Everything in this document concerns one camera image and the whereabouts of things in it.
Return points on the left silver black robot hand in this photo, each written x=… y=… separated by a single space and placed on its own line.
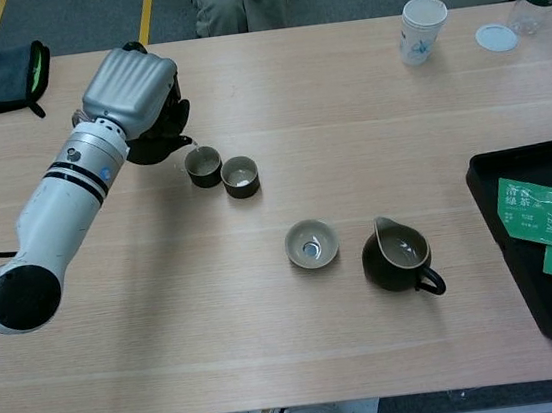
x=130 y=88

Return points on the black cast iron teapot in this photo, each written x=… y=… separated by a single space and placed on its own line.
x=148 y=154

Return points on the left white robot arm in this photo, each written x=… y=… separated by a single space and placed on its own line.
x=54 y=208

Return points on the dark tea cup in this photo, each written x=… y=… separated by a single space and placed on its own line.
x=241 y=188
x=204 y=176

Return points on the person in khaki trousers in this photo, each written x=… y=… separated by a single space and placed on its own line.
x=230 y=0

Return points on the wide grey tea bowl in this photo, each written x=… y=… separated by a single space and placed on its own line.
x=300 y=244

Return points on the white paper cup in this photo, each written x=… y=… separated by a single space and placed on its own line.
x=419 y=38

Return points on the white round lid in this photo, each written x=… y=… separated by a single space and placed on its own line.
x=496 y=37

